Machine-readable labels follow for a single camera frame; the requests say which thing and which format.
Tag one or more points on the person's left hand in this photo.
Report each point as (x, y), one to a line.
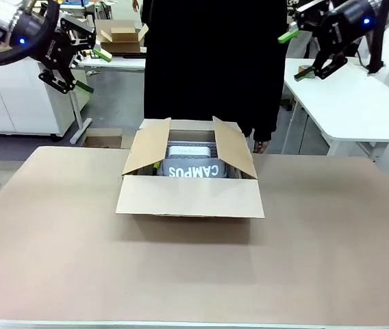
(261, 145)

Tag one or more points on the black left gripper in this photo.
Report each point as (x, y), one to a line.
(52, 51)

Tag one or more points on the small open cardboard box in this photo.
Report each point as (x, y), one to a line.
(121, 37)

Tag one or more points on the white table with grey leg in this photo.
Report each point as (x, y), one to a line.
(112, 63)

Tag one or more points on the low cardboard box on floor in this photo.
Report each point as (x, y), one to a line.
(103, 138)

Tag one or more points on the grey CAMPUS pouch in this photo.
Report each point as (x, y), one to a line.
(194, 170)

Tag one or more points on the white rectangular case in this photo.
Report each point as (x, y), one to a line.
(189, 151)

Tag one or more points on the yellow green pen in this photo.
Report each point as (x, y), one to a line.
(155, 168)

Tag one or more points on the aluminium table edge rail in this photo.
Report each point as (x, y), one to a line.
(194, 325)

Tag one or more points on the white cabinet with wooden top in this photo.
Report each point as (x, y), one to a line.
(20, 99)

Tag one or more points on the large white side table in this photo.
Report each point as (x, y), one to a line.
(345, 103)

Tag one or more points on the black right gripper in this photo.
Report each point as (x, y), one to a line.
(345, 27)

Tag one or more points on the large brown cardboard box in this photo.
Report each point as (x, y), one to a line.
(189, 197)

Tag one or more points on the person in black coat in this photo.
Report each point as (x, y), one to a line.
(215, 58)

